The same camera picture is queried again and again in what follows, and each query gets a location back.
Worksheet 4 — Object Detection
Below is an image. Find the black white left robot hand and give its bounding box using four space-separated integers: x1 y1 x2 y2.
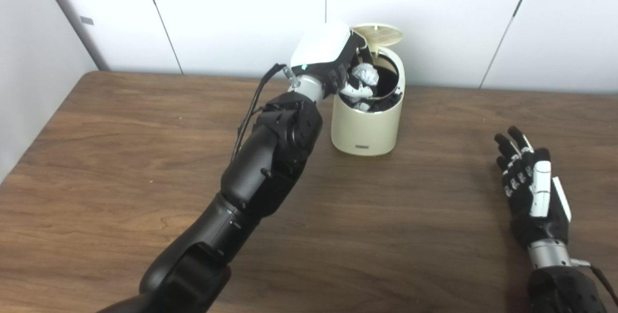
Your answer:
290 21 379 111

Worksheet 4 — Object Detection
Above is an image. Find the white paper ball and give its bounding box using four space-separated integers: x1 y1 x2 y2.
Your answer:
351 63 380 87

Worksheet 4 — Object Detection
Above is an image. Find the cream-colored desktop trash bin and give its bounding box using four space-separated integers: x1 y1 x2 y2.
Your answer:
331 23 406 156

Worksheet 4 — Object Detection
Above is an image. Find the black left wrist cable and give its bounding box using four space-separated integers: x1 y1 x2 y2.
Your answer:
231 63 302 161

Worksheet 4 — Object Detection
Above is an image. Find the cream round bin lid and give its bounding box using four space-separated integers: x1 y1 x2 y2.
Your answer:
352 23 404 55

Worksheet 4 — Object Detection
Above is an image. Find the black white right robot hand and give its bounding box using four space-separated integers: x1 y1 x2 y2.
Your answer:
494 126 573 250

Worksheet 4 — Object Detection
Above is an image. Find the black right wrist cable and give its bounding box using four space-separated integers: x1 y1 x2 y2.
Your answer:
571 257 618 304

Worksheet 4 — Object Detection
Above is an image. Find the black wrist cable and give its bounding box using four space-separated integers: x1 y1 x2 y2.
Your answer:
571 257 618 304
231 63 302 161

